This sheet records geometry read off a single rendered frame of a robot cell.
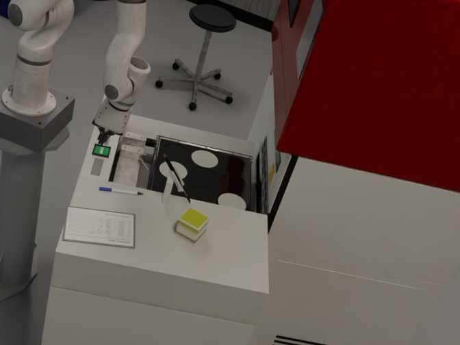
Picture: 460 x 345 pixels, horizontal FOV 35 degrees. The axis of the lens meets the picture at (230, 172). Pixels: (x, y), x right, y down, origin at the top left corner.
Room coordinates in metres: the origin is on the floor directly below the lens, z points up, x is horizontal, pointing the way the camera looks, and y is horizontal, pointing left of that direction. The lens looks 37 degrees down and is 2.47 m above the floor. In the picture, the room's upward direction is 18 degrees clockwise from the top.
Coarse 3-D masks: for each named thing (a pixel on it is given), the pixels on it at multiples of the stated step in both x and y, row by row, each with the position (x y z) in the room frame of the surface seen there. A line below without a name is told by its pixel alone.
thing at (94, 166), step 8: (104, 96) 2.24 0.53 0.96; (96, 128) 2.03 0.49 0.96; (96, 136) 1.98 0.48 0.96; (112, 136) 2.01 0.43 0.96; (104, 144) 1.96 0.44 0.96; (112, 144) 1.97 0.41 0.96; (88, 152) 1.89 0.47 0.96; (112, 152) 1.93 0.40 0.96; (88, 160) 1.85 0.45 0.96; (96, 160) 1.87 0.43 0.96; (104, 160) 1.87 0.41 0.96; (112, 160) 1.89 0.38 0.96; (88, 168) 1.81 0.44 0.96; (96, 168) 1.83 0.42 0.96; (104, 168) 1.83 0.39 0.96; (88, 176) 1.77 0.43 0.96; (96, 176) 1.78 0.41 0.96; (104, 176) 1.80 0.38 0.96
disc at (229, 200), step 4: (220, 196) 1.96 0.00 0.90; (224, 196) 1.96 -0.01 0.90; (228, 196) 1.97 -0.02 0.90; (232, 196) 1.98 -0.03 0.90; (236, 196) 1.98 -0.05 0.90; (220, 200) 1.94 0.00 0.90; (224, 200) 1.95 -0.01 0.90; (228, 200) 1.95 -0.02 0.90; (232, 200) 1.96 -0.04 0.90; (236, 200) 1.97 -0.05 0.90; (240, 200) 1.97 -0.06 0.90; (220, 204) 1.92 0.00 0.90; (224, 204) 1.92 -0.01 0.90; (228, 204) 1.93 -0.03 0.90; (232, 204) 1.94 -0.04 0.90; (236, 204) 1.94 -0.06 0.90; (240, 204) 1.95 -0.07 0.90; (244, 204) 1.96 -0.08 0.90; (236, 208) 1.92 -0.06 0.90; (240, 208) 1.93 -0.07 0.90; (244, 208) 1.94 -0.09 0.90
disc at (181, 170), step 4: (164, 164) 2.03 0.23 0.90; (172, 164) 2.05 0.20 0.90; (176, 164) 2.05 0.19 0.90; (180, 164) 2.06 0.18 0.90; (160, 168) 2.00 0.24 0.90; (164, 168) 2.01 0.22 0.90; (168, 168) 2.02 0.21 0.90; (176, 168) 2.03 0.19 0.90; (180, 168) 2.04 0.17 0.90; (184, 168) 2.04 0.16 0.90; (164, 172) 1.99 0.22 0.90; (168, 172) 1.99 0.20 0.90; (180, 172) 2.02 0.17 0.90; (184, 172) 2.02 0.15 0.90; (168, 176) 1.98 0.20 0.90; (180, 176) 2.00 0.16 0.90; (184, 176) 2.00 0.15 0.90
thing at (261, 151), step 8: (256, 160) 2.27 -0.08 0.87; (256, 168) 2.22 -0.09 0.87; (256, 176) 2.17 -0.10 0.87; (256, 184) 2.12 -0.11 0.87; (264, 184) 2.05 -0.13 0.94; (256, 192) 2.08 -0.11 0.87; (264, 192) 2.00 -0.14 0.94; (256, 200) 2.04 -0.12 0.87; (264, 200) 1.96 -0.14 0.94; (256, 208) 1.99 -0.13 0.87; (264, 208) 1.92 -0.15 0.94
